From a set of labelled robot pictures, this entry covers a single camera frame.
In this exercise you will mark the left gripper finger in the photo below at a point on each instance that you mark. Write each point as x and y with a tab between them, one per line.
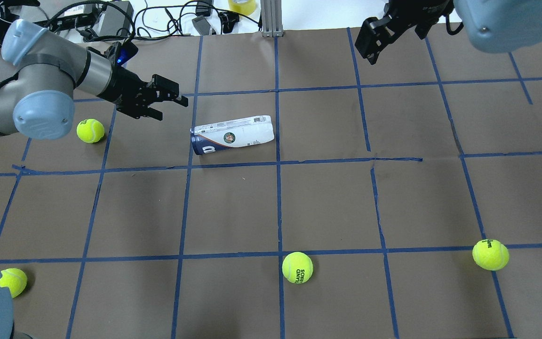
150	113
165	90

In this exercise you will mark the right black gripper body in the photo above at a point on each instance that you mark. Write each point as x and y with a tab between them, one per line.
420	13

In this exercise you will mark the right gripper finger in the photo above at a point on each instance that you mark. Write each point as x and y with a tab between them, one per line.
375	35
422	29

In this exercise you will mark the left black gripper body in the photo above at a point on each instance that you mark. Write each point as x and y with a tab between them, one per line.
121	87

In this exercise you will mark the white tennis ball can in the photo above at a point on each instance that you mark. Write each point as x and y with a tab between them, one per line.
238	133

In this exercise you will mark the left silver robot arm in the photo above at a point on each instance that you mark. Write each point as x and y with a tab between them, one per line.
37	100

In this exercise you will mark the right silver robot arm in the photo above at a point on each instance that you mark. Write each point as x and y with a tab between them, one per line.
492	26

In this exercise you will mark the far tennis ball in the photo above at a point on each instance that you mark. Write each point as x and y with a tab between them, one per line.
90	131

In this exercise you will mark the centre back tennis ball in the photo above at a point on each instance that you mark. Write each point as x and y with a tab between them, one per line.
297	267

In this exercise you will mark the tennis ball near base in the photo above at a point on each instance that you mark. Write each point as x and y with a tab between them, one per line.
15	280
491	254

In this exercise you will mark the black power brick top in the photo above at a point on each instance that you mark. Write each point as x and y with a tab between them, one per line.
112	23

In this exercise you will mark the yellow tape roll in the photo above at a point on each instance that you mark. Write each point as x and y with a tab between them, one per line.
243	7

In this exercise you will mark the aluminium frame post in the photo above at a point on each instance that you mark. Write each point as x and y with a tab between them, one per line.
271	18

